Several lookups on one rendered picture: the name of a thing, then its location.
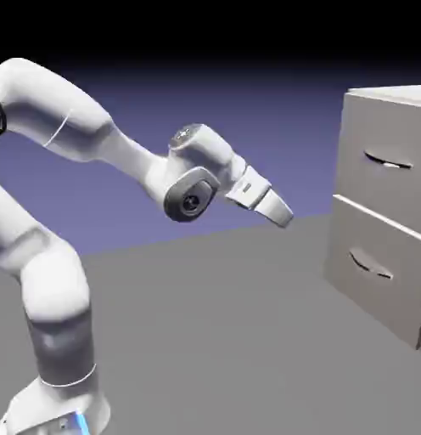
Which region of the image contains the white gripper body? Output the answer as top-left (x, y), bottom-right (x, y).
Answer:
top-left (253, 189), bottom-right (295, 229)

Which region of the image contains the grey cabinet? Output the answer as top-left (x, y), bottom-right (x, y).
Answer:
top-left (323, 84), bottom-right (421, 353)

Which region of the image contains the grey drawer front with curved handle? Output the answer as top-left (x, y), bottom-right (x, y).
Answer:
top-left (334, 93), bottom-right (421, 237)
top-left (323, 195), bottom-right (421, 351)

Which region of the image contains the dark curved drawer handle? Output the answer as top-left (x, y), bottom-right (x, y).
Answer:
top-left (348, 250), bottom-right (394, 280)
top-left (362, 150), bottom-right (414, 170)

